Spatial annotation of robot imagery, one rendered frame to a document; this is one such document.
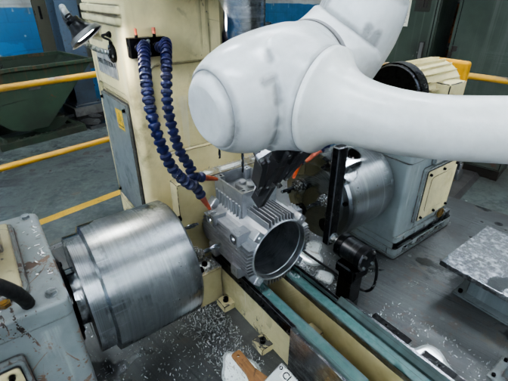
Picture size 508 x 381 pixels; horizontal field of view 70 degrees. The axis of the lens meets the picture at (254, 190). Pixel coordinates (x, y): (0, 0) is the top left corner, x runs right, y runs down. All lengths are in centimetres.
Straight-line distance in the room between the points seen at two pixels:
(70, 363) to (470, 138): 62
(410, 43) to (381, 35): 352
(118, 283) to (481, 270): 87
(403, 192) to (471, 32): 281
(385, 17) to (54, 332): 60
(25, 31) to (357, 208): 528
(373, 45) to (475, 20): 336
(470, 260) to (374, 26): 81
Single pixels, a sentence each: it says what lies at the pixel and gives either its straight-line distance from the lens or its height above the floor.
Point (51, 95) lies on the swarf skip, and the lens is 482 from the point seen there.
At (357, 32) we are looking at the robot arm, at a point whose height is 150.
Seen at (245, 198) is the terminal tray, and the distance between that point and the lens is 82.
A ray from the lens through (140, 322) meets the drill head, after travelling 70.
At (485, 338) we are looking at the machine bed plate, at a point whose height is 80.
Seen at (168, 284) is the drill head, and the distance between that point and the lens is 69.
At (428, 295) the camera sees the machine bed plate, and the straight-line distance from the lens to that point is 115.
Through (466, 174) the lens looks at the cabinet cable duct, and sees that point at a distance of 395.
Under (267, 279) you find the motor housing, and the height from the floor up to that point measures 95.
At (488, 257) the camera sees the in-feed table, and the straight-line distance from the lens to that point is 117.
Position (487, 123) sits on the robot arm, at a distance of 33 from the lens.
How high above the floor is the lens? 154
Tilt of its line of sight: 29 degrees down
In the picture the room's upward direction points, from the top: straight up
